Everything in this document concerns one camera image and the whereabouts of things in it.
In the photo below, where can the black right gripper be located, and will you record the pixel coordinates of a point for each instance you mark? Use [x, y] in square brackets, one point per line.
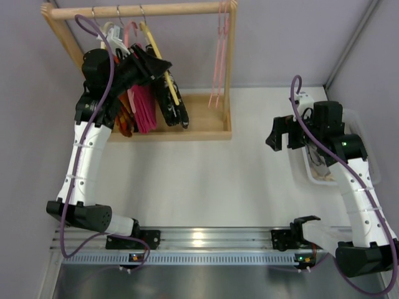
[290, 133]

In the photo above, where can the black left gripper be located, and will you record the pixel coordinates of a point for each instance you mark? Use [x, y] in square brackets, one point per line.
[143, 65]

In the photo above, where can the yellow hanger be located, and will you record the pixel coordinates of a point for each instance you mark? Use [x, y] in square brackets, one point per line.
[149, 37]

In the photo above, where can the black white patterned trousers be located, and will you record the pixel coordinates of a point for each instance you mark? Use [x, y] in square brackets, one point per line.
[173, 114]

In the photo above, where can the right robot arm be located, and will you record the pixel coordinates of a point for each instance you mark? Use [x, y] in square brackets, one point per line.
[372, 246]

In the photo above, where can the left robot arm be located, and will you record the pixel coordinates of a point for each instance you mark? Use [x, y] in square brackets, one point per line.
[107, 77]

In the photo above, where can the magenta trousers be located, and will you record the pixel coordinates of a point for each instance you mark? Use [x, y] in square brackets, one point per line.
[145, 116]

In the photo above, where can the pink hanger with trousers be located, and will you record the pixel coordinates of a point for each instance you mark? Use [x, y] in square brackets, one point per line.
[126, 30]

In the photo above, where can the cream hanger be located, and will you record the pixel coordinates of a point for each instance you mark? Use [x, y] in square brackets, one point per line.
[104, 29]

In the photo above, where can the orange patterned trousers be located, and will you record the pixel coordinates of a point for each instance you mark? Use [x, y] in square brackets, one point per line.
[125, 119]

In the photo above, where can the empty pink hanger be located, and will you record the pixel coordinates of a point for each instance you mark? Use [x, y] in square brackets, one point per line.
[223, 28]

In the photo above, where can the grey cloth in basket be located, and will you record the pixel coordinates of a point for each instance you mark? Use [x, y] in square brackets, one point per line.
[317, 169]

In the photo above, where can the white plastic basket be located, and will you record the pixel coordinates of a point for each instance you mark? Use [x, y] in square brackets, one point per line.
[356, 144]

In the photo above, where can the wooden clothes rack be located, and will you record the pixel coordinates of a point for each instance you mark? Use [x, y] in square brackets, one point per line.
[205, 123]

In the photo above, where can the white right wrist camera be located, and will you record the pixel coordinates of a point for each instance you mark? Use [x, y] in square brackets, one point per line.
[304, 104]

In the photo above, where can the aluminium mounting rail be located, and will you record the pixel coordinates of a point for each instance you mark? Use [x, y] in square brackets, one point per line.
[181, 238]

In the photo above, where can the grey slotted cable duct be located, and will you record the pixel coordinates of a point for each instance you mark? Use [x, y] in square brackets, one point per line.
[194, 258]

